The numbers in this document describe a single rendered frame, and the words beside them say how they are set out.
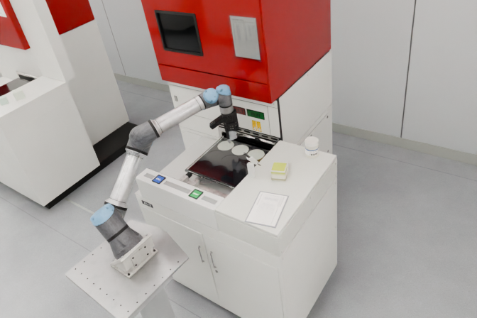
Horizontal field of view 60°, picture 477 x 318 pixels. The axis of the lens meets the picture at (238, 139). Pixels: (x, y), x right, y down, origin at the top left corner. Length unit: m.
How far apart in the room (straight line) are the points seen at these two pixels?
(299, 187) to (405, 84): 1.82
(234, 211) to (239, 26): 0.89
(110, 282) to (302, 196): 0.96
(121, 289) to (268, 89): 1.18
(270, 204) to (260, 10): 0.90
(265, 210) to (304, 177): 0.29
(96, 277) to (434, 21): 2.74
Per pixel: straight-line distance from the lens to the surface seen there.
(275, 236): 1.85
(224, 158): 2.40
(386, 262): 3.01
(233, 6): 2.08
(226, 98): 2.21
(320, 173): 2.12
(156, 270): 2.03
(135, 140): 2.05
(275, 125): 2.33
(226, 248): 2.17
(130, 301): 1.97
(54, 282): 3.40
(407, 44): 3.49
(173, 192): 2.15
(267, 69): 2.11
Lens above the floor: 2.33
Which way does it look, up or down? 34 degrees down
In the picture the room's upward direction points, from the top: 9 degrees counter-clockwise
